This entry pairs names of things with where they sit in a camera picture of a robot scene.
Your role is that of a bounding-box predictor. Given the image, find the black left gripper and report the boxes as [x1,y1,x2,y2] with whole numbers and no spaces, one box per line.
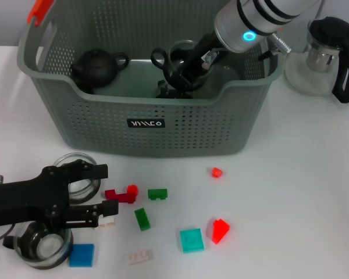
[0,159,119,233]

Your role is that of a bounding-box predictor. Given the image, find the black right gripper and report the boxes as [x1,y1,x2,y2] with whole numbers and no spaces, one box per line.
[162,30,222,90]

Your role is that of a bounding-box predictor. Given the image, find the glass teacup black insert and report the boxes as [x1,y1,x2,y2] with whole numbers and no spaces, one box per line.
[52,152,101,204]
[155,81,194,100]
[150,39,212,91]
[2,220,74,270]

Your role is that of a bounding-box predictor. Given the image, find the blue square plate brick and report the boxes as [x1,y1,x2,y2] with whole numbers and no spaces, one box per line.
[69,243,95,268]

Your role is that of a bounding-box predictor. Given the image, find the grey perforated storage bin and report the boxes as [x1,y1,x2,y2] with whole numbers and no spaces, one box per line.
[16,0,282,158]

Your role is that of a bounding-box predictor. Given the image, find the dark red arch brick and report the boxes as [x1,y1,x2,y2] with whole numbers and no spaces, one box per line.
[104,188,136,204]

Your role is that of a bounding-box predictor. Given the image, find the small white label tag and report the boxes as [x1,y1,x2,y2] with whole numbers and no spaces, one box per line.
[202,52,215,69]

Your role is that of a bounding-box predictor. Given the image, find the white long brick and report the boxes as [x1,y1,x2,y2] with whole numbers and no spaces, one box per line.
[94,214,117,230]

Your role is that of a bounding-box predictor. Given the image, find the green long brick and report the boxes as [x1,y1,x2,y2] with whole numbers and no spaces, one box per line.
[134,208,151,232]

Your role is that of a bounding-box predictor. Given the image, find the green notched brick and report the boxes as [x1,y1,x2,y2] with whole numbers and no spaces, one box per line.
[147,188,168,201]

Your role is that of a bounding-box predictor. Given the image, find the white flat plate brick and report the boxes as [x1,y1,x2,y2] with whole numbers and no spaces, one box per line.
[127,249,154,266]

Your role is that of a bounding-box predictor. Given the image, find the black clay teapot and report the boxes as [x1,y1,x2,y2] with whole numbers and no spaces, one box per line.
[70,49,130,88]

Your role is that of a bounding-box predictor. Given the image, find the teal square plate brick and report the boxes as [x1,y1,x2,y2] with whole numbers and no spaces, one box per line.
[179,228,206,254]

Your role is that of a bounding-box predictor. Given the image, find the small black clay cup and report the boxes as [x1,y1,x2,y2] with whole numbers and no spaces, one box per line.
[74,80,94,95]

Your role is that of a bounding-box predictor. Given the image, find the orange-red slope brick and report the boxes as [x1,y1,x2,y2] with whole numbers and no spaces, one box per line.
[212,217,231,245]

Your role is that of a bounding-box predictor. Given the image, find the glass teapot black lid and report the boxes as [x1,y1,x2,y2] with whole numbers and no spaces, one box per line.
[283,16,349,104]

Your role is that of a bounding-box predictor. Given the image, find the orange bin handle clip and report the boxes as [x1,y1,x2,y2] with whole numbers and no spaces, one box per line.
[27,0,55,27]

